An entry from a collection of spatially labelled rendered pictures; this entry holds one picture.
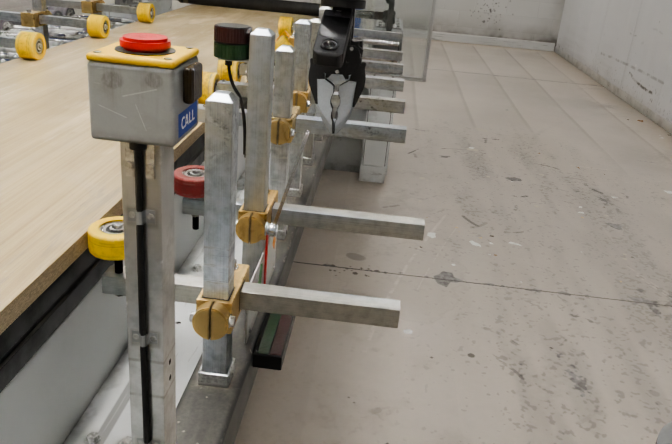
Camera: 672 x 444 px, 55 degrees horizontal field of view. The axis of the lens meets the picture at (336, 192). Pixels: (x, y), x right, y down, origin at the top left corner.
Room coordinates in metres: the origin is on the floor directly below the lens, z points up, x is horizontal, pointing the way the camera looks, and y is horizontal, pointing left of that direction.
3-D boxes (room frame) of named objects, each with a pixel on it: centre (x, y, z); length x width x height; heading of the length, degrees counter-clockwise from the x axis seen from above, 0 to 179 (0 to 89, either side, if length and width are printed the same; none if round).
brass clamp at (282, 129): (1.31, 0.12, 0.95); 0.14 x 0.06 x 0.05; 177
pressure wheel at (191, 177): (1.09, 0.25, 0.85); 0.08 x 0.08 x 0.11
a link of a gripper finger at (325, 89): (1.05, 0.03, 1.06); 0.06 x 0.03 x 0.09; 177
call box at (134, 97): (0.53, 0.16, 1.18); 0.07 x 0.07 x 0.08; 87
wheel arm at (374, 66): (2.08, 0.07, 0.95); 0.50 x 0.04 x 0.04; 87
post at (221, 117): (0.79, 0.15, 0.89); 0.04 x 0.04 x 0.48; 87
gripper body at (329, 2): (1.06, 0.01, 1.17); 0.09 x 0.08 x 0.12; 177
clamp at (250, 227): (1.06, 0.14, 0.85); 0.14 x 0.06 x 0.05; 177
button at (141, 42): (0.53, 0.16, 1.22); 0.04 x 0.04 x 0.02
